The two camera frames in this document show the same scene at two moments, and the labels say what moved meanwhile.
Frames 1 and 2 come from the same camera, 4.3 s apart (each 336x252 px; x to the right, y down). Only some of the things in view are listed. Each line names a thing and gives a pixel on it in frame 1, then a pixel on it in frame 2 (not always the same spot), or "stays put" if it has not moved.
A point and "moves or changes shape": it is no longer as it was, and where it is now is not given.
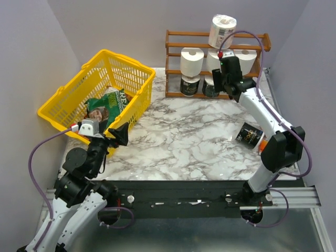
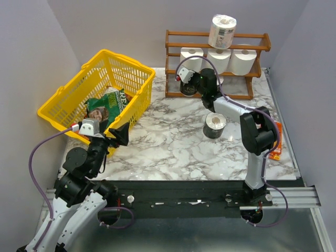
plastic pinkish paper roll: x=222 y=31 stays put
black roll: x=189 y=86 stays put
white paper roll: x=191 y=61 stays put
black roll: x=250 y=136 moves or changes shape
